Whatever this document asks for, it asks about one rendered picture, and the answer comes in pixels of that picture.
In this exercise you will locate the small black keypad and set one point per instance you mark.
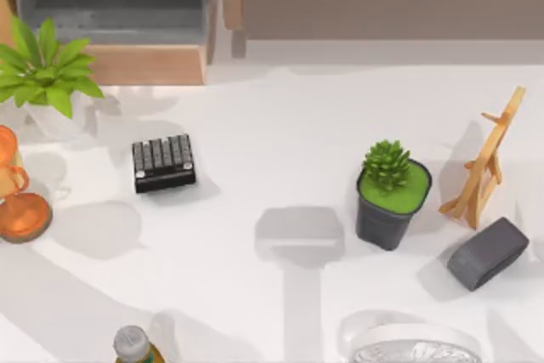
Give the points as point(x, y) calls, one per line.
point(163, 163)

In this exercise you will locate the succulent in black pot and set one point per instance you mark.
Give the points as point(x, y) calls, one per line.
point(389, 197)

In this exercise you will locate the pale wooden drawer front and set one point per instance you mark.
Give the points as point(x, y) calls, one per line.
point(144, 64)

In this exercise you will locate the wooden shelf unit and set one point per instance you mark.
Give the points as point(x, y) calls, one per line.
point(382, 1)

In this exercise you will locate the small wooden easel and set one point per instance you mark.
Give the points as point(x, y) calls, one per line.
point(484, 167)

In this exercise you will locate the bottle with grey cap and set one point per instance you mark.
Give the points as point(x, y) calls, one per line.
point(134, 346)

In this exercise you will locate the white fan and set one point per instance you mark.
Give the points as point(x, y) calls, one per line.
point(414, 344)

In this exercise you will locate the dark grey rounded box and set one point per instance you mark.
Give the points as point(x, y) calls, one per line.
point(489, 252)

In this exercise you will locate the green plant in white pot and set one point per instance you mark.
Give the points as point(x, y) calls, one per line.
point(47, 78)

